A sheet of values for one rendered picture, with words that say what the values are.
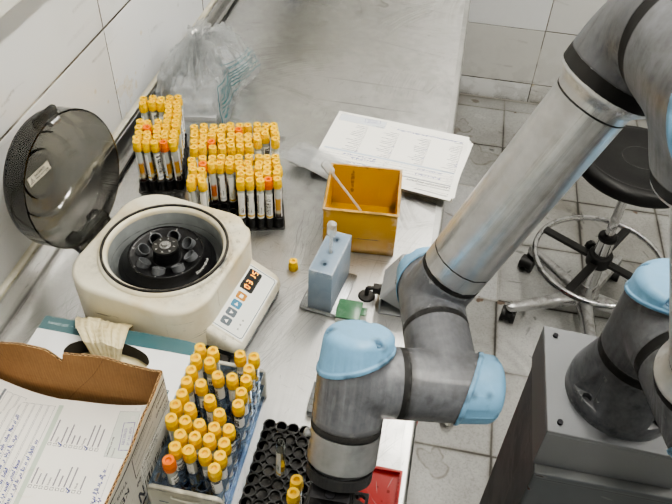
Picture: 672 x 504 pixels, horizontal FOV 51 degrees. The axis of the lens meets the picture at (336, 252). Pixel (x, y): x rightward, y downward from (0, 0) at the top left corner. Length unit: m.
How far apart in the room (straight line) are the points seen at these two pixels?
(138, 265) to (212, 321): 0.15
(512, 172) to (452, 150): 0.83
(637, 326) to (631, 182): 1.10
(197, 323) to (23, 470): 0.30
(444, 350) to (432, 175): 0.75
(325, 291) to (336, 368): 0.44
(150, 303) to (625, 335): 0.65
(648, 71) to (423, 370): 0.35
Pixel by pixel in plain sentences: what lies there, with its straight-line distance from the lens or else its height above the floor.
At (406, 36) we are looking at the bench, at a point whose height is 0.87.
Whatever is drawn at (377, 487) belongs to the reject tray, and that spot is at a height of 0.88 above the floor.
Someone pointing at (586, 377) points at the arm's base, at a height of 1.00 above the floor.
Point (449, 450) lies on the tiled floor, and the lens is 2.09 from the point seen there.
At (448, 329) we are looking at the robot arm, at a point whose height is 1.19.
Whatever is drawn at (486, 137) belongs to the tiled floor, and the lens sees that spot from 3.20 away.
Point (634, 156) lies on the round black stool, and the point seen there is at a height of 0.65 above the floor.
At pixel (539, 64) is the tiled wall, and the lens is 3.41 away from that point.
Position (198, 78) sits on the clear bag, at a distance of 1.53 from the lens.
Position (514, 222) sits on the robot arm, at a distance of 0.73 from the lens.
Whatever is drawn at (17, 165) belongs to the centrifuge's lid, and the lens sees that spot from 1.08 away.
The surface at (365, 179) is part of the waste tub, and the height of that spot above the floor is 0.95.
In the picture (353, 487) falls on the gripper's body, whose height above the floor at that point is 1.09.
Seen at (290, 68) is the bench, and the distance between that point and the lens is 1.81.
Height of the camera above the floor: 1.77
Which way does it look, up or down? 44 degrees down
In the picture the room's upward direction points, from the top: 3 degrees clockwise
